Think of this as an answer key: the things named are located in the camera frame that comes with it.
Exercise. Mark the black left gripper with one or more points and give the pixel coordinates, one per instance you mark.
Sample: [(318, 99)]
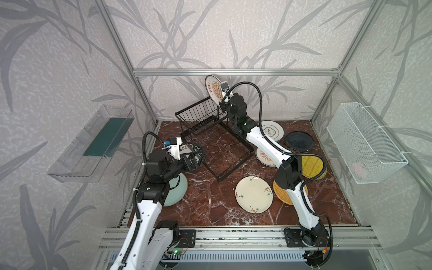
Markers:
[(192, 166)]

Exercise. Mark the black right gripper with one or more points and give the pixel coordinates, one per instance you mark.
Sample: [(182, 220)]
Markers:
[(222, 105)]

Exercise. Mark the white plate dark lettered rim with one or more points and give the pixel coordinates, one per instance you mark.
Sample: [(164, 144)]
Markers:
[(185, 149)]

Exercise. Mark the orange sunburst plate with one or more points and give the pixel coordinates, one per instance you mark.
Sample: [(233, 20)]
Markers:
[(263, 158), (213, 87)]

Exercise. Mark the mint green flower plate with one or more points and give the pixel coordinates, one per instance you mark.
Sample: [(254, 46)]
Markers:
[(178, 188)]

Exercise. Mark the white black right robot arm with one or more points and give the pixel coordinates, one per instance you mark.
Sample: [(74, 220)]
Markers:
[(314, 227)]

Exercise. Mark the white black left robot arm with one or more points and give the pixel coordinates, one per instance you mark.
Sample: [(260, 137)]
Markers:
[(147, 239)]

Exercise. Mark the white plate green emblem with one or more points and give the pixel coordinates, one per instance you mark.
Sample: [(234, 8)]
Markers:
[(272, 130)]

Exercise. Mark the dark blue oval plate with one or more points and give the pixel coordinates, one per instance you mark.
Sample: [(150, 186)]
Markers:
[(300, 141)]

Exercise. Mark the cream floral plate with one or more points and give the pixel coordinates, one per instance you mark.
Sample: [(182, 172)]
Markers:
[(254, 194)]

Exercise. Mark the green yellow woven plate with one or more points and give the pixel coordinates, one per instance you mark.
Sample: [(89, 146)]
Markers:
[(311, 166)]

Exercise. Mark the orange woven plate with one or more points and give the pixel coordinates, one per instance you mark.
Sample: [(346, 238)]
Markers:
[(282, 194)]

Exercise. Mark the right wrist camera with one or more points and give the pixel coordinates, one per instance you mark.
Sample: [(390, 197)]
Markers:
[(226, 92)]

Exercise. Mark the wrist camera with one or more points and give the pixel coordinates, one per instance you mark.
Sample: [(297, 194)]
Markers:
[(173, 147), (226, 92)]

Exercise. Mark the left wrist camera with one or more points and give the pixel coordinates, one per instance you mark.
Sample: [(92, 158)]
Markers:
[(173, 147)]

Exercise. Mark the black wire dish rack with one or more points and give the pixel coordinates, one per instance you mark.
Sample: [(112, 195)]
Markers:
[(205, 124)]

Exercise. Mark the clear plastic wall bin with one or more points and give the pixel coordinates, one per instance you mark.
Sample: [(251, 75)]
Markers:
[(89, 154)]

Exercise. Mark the white wire mesh basket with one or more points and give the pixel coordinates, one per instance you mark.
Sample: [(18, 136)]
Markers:
[(369, 153)]

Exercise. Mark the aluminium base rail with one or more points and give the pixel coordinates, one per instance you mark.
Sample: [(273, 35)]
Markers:
[(263, 248)]

